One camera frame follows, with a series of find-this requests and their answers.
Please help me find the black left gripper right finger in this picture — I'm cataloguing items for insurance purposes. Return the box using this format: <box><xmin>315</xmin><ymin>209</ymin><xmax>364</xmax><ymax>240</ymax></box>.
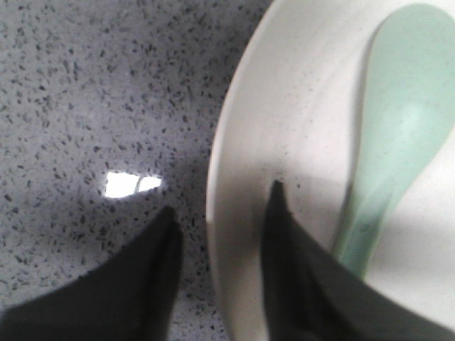
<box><xmin>261</xmin><ymin>181</ymin><xmax>454</xmax><ymax>340</ymax></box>

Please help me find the pale green plastic spoon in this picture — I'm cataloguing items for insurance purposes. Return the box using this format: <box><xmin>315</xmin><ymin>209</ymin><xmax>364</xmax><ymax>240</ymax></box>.
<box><xmin>333</xmin><ymin>4</ymin><xmax>454</xmax><ymax>277</ymax></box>

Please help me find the white round plate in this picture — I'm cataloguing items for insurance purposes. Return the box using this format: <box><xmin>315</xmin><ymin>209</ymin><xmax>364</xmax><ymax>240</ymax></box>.
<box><xmin>206</xmin><ymin>1</ymin><xmax>454</xmax><ymax>340</ymax></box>

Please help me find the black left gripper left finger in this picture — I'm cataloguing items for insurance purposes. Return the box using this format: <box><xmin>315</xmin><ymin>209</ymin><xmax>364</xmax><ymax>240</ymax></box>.
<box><xmin>1</xmin><ymin>207</ymin><xmax>183</xmax><ymax>340</ymax></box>

